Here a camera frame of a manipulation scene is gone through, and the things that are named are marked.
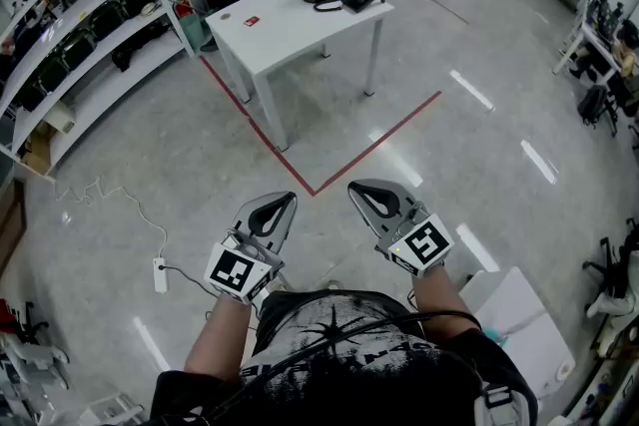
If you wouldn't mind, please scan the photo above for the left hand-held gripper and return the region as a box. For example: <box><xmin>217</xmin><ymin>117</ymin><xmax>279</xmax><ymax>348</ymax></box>
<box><xmin>203</xmin><ymin>191</ymin><xmax>299</xmax><ymax>306</ymax></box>

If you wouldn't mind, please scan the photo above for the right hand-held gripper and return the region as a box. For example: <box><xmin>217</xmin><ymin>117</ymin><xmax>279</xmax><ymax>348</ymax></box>
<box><xmin>347</xmin><ymin>179</ymin><xmax>456</xmax><ymax>279</ymax></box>

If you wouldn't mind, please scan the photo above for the person's left forearm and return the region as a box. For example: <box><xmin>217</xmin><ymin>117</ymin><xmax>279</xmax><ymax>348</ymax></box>
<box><xmin>184</xmin><ymin>292</ymin><xmax>253</xmax><ymax>384</ymax></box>

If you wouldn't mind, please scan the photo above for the person's right forearm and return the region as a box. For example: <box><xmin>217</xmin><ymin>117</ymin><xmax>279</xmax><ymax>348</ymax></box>
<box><xmin>411</xmin><ymin>262</ymin><xmax>483</xmax><ymax>346</ymax></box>

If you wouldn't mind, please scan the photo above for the red floor tape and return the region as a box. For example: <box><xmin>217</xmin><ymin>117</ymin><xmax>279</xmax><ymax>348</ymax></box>
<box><xmin>198</xmin><ymin>54</ymin><xmax>443</xmax><ymax>199</ymax></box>

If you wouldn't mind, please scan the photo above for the white power strip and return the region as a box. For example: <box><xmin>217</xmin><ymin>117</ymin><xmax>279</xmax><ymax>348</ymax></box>
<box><xmin>152</xmin><ymin>256</ymin><xmax>170</xmax><ymax>294</ymax></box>

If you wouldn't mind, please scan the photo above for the person's black printed shirt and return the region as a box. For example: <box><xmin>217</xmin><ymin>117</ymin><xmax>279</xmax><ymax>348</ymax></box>
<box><xmin>148</xmin><ymin>288</ymin><xmax>539</xmax><ymax>426</ymax></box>

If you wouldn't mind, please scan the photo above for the white table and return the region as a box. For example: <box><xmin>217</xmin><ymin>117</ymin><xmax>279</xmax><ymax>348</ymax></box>
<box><xmin>205</xmin><ymin>0</ymin><xmax>396</xmax><ymax>153</ymax></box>

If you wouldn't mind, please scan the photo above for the white box appliance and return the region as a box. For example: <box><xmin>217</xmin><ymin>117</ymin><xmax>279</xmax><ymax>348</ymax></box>
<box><xmin>457</xmin><ymin>265</ymin><xmax>576</xmax><ymax>401</ymax></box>

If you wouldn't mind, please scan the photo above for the red fire extinguisher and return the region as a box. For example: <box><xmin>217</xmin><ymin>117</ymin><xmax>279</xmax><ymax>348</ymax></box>
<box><xmin>171</xmin><ymin>0</ymin><xmax>196</xmax><ymax>22</ymax></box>

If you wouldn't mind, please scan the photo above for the black backpack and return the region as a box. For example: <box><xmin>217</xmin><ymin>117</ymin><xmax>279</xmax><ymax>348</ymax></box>
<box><xmin>577</xmin><ymin>84</ymin><xmax>611</xmax><ymax>130</ymax></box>

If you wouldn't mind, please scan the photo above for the black office chair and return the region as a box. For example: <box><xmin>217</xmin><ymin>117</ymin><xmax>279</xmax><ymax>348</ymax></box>
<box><xmin>581</xmin><ymin>217</ymin><xmax>639</xmax><ymax>319</ymax></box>

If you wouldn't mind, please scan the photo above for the white shelf unit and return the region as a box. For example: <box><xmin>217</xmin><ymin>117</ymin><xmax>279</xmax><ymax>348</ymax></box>
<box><xmin>0</xmin><ymin>0</ymin><xmax>197</xmax><ymax>181</ymax></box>

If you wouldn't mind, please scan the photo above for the white desk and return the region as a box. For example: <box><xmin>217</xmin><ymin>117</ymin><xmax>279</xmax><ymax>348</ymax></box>
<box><xmin>550</xmin><ymin>0</ymin><xmax>639</xmax><ymax>89</ymax></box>

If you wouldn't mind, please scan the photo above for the white power cable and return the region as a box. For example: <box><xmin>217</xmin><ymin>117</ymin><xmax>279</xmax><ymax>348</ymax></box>
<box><xmin>53</xmin><ymin>175</ymin><xmax>169</xmax><ymax>260</ymax></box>

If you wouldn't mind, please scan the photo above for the grey shoulder strap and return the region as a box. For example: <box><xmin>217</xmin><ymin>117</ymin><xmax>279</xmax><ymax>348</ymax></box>
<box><xmin>471</xmin><ymin>381</ymin><xmax>523</xmax><ymax>426</ymax></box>

